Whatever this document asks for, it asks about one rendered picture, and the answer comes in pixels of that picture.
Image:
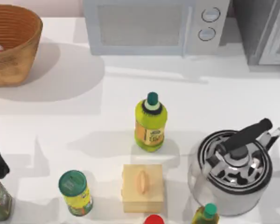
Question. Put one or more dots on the brown woven basket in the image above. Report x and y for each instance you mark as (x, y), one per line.
(18, 58)

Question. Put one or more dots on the green bottle with dark cap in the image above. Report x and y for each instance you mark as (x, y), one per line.
(150, 126)

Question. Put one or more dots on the green lidded yellow canister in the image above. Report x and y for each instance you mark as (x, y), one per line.
(75, 192)

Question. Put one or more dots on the pale microwave oven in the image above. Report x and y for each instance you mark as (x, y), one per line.
(140, 28)

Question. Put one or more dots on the pale wooden box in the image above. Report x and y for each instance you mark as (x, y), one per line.
(142, 189)

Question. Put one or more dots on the red round cap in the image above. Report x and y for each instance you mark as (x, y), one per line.
(154, 219)

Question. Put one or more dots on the shiny metal kettle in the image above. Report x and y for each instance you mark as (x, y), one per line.
(233, 172)

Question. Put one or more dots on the round microwave knob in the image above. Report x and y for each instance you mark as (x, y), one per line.
(211, 13)
(206, 34)

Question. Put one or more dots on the small yellow green bottle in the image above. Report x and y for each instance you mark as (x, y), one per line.
(205, 214)

